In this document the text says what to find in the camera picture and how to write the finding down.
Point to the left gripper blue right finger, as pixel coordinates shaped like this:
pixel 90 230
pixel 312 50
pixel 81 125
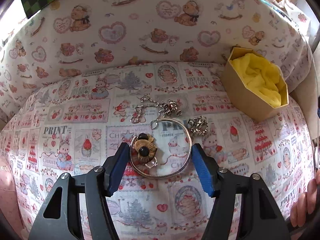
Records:
pixel 260 217

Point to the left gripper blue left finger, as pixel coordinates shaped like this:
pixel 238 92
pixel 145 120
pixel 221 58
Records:
pixel 59 216

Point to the gold octagonal jewelry box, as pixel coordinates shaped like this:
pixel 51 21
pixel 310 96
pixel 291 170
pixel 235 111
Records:
pixel 242 98

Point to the person's right hand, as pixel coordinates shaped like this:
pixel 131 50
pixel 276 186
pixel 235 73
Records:
pixel 306 203

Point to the yellow cloth in box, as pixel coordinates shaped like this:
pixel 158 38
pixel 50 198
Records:
pixel 261 77

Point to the christmas print cloth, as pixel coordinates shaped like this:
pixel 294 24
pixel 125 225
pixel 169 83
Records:
pixel 75 124

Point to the teddy bear print cloth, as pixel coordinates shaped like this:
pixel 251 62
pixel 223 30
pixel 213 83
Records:
pixel 69 37

